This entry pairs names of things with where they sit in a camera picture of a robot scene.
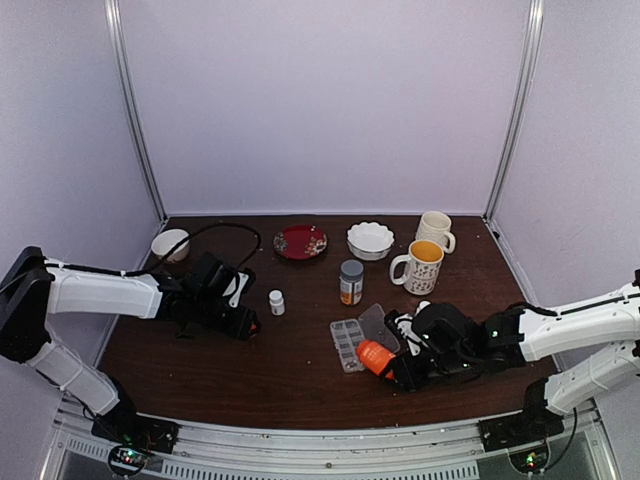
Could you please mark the right aluminium frame post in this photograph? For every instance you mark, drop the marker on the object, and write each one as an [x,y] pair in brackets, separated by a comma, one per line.
[529,59]

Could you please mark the cream ribbed ceramic mug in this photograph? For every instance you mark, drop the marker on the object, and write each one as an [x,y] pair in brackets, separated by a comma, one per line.
[436,226]

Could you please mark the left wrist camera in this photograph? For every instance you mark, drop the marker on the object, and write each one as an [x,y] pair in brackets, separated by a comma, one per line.
[236,283]

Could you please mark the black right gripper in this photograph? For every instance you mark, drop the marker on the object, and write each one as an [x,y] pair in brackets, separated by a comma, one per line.
[409,379]

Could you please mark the clear plastic pill organizer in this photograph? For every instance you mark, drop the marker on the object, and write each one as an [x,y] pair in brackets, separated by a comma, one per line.
[348,334]

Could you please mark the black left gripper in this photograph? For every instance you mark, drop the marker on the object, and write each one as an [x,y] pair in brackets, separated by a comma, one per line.
[239,326]

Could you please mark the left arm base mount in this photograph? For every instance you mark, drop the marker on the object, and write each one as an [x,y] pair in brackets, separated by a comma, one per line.
[138,441]

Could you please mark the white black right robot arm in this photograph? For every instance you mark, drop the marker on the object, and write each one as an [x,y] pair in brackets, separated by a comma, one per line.
[441,341]

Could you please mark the red floral plate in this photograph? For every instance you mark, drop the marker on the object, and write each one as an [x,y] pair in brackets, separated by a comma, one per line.
[300,242]

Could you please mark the small white pill bottle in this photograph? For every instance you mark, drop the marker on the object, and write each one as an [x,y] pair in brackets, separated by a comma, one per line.
[276,302]

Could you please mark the white scalloped bowl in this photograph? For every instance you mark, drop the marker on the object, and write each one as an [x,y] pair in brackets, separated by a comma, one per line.
[370,241]

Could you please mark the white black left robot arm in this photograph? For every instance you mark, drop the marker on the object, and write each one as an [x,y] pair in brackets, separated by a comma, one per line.
[36,287]

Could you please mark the floral mug yellow inside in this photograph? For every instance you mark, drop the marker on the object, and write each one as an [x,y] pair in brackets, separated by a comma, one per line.
[417,270]

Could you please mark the aluminium frame post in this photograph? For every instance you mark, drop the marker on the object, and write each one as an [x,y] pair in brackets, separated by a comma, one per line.
[133,118]
[529,59]

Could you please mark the orange pill bottle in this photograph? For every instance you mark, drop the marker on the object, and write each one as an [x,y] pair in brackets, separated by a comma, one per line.
[375,357]

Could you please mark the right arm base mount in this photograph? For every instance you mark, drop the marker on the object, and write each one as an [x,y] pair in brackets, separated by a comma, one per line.
[525,437]

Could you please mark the front aluminium rail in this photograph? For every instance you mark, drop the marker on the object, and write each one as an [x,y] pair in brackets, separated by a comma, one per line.
[452,450]

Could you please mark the left aluminium frame post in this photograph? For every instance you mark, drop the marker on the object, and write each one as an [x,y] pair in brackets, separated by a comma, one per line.
[133,118]

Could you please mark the grey lid supplement bottle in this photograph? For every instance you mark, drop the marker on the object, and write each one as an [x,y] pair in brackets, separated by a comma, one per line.
[351,282]

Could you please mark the white patterned rice bowl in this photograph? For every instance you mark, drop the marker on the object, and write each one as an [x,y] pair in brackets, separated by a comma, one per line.
[171,246]

